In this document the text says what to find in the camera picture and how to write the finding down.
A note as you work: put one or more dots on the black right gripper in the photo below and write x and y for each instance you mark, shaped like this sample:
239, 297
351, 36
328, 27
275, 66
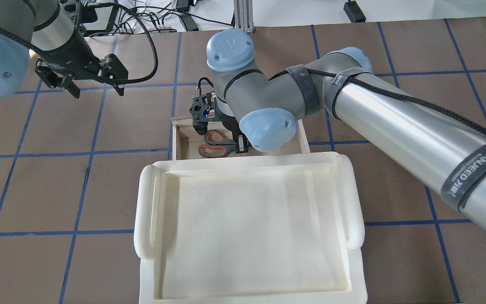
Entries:
228, 123

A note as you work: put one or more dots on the aluminium frame post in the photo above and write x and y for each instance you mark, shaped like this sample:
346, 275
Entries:
243, 16

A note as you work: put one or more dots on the black power adapter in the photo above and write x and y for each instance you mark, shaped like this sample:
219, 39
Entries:
354, 12

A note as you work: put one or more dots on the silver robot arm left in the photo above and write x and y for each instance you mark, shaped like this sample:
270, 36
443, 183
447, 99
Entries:
54, 30

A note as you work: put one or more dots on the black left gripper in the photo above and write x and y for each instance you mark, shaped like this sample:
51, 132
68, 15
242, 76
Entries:
75, 56

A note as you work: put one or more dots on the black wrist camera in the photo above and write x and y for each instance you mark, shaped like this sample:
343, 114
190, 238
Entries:
203, 111

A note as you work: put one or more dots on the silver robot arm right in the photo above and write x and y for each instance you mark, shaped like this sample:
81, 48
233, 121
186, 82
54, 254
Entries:
441, 148

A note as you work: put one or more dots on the white plastic tray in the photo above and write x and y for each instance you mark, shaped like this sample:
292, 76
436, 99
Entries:
285, 229

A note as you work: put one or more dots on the orange handled scissors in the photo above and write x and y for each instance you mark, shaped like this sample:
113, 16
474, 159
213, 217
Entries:
216, 145

